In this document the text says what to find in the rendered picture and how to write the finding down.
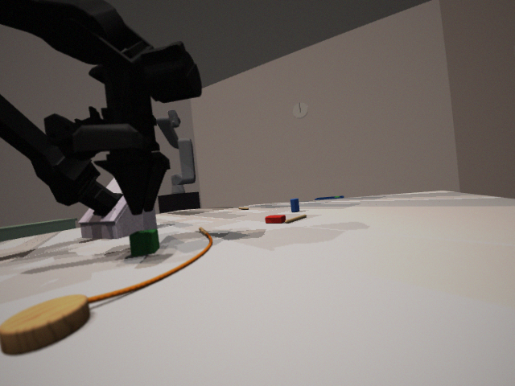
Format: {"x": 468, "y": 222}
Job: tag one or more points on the red rectangular block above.
{"x": 275, "y": 219}

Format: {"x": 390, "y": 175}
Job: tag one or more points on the round wooden disc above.
{"x": 44, "y": 324}

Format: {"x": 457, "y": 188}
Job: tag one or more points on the orange-brown string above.
{"x": 153, "y": 280}

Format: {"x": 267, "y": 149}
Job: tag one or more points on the green block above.
{"x": 144, "y": 242}

